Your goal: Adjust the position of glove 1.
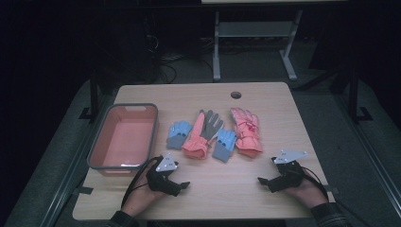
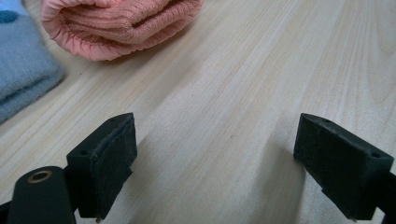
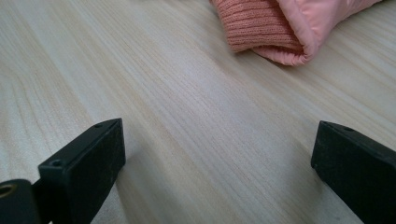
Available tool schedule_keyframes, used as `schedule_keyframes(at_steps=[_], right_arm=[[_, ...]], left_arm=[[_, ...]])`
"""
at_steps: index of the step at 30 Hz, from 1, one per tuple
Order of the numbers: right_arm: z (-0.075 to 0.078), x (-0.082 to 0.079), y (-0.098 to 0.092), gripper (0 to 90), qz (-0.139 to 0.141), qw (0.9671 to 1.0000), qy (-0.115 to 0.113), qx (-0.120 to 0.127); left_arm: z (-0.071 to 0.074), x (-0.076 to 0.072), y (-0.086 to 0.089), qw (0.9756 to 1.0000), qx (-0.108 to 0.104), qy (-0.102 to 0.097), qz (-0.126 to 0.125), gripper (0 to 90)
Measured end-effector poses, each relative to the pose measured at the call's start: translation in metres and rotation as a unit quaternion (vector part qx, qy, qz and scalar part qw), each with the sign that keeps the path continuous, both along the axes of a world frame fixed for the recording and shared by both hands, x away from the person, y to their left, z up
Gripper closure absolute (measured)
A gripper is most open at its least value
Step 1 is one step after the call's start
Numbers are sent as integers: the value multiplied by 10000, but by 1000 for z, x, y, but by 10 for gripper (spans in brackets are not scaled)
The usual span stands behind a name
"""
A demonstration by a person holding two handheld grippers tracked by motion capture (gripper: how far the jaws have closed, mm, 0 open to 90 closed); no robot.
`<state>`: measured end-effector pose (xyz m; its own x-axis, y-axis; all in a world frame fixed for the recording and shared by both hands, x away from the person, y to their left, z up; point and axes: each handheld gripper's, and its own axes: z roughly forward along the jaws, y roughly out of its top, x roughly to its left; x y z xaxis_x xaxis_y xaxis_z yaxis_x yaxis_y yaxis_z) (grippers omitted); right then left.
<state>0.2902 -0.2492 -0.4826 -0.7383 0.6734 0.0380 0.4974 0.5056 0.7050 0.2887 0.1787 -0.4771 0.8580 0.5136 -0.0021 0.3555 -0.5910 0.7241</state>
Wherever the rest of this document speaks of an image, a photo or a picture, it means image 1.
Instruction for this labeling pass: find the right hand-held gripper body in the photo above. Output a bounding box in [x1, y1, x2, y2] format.
[271, 149, 308, 189]

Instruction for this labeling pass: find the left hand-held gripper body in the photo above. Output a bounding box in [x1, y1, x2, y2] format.
[146, 152, 180, 194]

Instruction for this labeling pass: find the small blue grey glove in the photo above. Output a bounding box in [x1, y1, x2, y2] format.
[166, 120, 194, 150]
[211, 128, 238, 164]

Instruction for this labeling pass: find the pink glove with grey palm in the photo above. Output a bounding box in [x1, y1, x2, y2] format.
[182, 109, 224, 160]

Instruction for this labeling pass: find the pink plastic bin grey rim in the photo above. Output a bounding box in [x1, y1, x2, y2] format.
[86, 102, 159, 176]

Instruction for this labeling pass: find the person's right hand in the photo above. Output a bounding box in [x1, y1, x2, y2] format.
[283, 171, 329, 209]

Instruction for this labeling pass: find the person's left hand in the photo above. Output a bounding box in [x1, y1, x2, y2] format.
[121, 171, 165, 218]

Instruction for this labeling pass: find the pink padded ski glove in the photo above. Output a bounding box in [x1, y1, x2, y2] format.
[230, 107, 264, 159]

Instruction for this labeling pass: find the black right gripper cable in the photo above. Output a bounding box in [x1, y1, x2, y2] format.
[302, 166, 375, 227]

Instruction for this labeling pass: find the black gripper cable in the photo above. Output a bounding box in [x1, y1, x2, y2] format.
[302, 166, 375, 227]
[120, 155, 166, 210]

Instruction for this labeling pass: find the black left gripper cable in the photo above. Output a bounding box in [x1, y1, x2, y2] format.
[120, 155, 166, 210]

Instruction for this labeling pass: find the aluminium floor rail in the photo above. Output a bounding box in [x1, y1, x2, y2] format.
[40, 94, 110, 227]
[335, 94, 401, 217]

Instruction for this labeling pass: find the black metal stand post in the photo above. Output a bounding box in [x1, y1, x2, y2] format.
[78, 69, 99, 121]
[347, 64, 374, 125]

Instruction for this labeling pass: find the bundle of black floor cables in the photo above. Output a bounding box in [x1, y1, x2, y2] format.
[143, 32, 216, 85]

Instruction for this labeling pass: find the grey metal table frame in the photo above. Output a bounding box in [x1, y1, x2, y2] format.
[212, 9, 305, 83]

